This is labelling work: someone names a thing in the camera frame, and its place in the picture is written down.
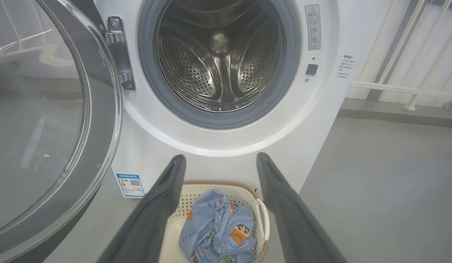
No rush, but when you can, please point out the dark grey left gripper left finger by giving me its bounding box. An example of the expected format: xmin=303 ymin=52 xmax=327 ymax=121
xmin=96 ymin=155 xmax=187 ymax=263

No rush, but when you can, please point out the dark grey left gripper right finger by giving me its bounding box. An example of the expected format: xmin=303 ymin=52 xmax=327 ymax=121
xmin=256 ymin=152 xmax=349 ymax=263

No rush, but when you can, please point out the blue cartoon print garment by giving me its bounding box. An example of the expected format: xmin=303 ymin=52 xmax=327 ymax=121
xmin=179 ymin=188 xmax=258 ymax=263

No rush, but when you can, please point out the round black glass washer door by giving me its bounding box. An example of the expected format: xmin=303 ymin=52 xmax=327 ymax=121
xmin=0 ymin=0 xmax=122 ymax=263

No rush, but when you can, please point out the cream perforated laundry basket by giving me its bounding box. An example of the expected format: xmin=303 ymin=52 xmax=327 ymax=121
xmin=158 ymin=180 xmax=270 ymax=263

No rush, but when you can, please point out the white front-load washing machine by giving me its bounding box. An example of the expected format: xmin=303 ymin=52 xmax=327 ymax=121
xmin=94 ymin=0 xmax=383 ymax=199

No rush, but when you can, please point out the grey rubber door gasket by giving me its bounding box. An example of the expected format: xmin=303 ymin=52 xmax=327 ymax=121
xmin=137 ymin=0 xmax=301 ymax=130

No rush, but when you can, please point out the metal door hinge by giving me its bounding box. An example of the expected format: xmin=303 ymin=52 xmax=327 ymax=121
xmin=103 ymin=16 xmax=136 ymax=90

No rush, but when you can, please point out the blue energy label sticker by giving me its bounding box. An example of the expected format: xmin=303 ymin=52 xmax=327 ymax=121
xmin=116 ymin=173 xmax=145 ymax=198

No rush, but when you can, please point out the perforated steel washer drum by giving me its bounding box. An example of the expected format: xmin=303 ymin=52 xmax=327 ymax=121
xmin=156 ymin=0 xmax=283 ymax=112

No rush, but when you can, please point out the printed text label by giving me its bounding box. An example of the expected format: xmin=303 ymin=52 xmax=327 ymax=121
xmin=336 ymin=55 xmax=355 ymax=79

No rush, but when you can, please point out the white metal railing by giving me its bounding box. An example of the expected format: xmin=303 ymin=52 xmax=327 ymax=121
xmin=352 ymin=0 xmax=452 ymax=111

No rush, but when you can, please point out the grey warning sticker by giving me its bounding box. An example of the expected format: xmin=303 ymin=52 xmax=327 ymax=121
xmin=305 ymin=4 xmax=321 ymax=51

